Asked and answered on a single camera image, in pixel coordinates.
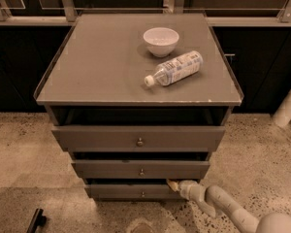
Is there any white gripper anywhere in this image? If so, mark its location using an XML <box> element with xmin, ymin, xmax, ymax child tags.
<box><xmin>166</xmin><ymin>179</ymin><xmax>206</xmax><ymax>201</ymax></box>

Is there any grey drawer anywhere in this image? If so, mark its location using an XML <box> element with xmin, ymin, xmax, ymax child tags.
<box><xmin>72</xmin><ymin>160</ymin><xmax>210</xmax><ymax>179</ymax></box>
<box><xmin>85</xmin><ymin>184</ymin><xmax>181</xmax><ymax>200</ymax></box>
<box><xmin>52</xmin><ymin>125</ymin><xmax>225</xmax><ymax>152</ymax></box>

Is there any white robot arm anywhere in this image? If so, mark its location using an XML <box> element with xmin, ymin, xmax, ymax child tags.
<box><xmin>167</xmin><ymin>180</ymin><xmax>291</xmax><ymax>233</ymax></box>

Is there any grey drawer cabinet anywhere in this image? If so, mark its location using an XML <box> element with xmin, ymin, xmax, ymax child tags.
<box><xmin>33</xmin><ymin>13</ymin><xmax>244</xmax><ymax>200</ymax></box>

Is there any clear plastic water bottle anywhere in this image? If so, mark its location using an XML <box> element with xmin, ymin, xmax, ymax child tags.
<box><xmin>145</xmin><ymin>50</ymin><xmax>204</xmax><ymax>86</ymax></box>

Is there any black object on floor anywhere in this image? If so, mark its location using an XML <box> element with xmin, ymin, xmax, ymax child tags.
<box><xmin>26</xmin><ymin>208</ymin><xmax>47</xmax><ymax>233</ymax></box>

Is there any white ceramic bowl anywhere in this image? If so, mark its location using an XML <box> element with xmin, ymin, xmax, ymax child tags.
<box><xmin>143</xmin><ymin>27</ymin><xmax>179</xmax><ymax>57</ymax></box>

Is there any white cylindrical post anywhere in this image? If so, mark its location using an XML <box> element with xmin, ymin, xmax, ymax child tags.
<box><xmin>273</xmin><ymin>89</ymin><xmax>291</xmax><ymax>127</ymax></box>

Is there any metal railing frame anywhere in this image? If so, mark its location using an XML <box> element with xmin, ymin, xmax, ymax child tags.
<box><xmin>0</xmin><ymin>0</ymin><xmax>291</xmax><ymax>27</ymax></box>

